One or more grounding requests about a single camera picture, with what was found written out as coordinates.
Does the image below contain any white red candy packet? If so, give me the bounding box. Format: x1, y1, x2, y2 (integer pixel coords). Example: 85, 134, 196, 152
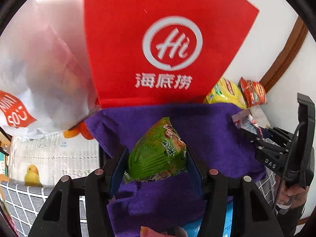
231, 109, 261, 135

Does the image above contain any green snack packet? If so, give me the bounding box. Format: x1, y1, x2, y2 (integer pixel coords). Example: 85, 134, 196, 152
124, 117, 186, 183

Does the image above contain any pink yellow snack packet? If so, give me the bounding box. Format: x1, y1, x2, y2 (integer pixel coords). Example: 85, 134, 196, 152
140, 226, 188, 237

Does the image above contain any person right hand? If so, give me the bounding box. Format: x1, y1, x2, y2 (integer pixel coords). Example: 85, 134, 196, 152
274, 175, 309, 209

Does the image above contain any grey checked blanket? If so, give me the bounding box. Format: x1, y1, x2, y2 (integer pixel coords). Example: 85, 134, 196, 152
1, 181, 53, 236

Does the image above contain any purple towel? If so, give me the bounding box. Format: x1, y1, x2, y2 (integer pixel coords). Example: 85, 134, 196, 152
85, 103, 266, 236

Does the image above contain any orange chips bag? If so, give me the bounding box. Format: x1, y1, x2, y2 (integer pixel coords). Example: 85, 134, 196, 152
238, 78, 267, 108

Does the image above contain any white fruit print cloth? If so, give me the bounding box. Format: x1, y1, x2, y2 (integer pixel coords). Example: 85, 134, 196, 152
8, 121, 99, 187

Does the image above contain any blue tissue pack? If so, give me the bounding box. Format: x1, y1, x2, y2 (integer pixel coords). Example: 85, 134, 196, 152
182, 200, 233, 236

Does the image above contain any yellow chips bag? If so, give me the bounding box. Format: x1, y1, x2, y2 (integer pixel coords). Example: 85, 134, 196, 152
204, 78, 247, 110

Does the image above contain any white Miniso plastic bag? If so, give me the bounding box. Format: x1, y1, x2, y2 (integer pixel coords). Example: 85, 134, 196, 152
1, 0, 97, 139

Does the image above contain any red paper shopping bag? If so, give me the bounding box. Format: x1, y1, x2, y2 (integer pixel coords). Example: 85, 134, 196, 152
84, 0, 259, 108

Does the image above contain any brown door frame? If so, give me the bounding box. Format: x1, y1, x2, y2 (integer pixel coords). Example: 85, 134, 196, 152
260, 16, 308, 93

